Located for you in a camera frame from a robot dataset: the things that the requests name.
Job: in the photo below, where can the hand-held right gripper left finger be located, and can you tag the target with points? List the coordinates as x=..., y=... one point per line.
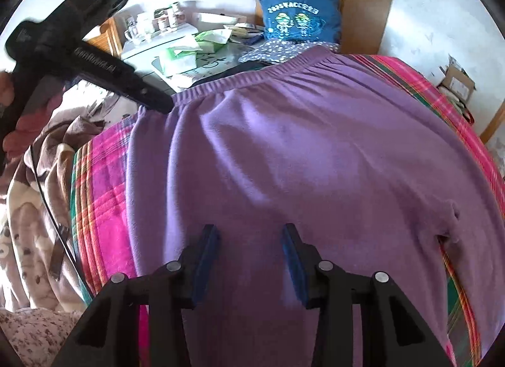
x=207, y=264

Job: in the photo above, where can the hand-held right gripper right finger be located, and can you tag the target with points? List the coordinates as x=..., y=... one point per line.
x=295, y=268

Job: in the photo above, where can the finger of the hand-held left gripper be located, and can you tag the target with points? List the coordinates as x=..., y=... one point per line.
x=146, y=92

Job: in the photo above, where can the purple pants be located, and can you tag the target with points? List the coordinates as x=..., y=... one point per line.
x=296, y=154

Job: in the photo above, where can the person's left hand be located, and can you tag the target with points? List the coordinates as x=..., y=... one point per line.
x=27, y=124

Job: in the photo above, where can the white side table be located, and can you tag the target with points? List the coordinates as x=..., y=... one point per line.
x=138, y=51

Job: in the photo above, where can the green tissue pack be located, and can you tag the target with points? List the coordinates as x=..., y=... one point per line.
x=179, y=59
x=213, y=39

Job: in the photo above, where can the wooden nightstand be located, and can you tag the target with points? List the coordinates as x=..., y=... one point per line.
x=106, y=39

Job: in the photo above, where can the glass mug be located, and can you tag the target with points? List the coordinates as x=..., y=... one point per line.
x=134, y=31

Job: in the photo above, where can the long white box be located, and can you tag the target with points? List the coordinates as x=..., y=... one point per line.
x=221, y=19

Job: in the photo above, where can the pink green plaid blanket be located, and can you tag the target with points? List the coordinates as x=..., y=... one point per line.
x=102, y=201

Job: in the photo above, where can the dotted dark cloth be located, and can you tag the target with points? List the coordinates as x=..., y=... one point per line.
x=276, y=51

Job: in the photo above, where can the blue printed tote bag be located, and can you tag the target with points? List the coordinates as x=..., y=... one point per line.
x=300, y=3

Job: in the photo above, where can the person's floral jacket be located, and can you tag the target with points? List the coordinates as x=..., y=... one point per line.
x=35, y=335

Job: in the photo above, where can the wooden framed glass door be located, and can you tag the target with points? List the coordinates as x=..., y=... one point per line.
x=493, y=128

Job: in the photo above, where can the cardboard box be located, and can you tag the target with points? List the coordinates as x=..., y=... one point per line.
x=457, y=82

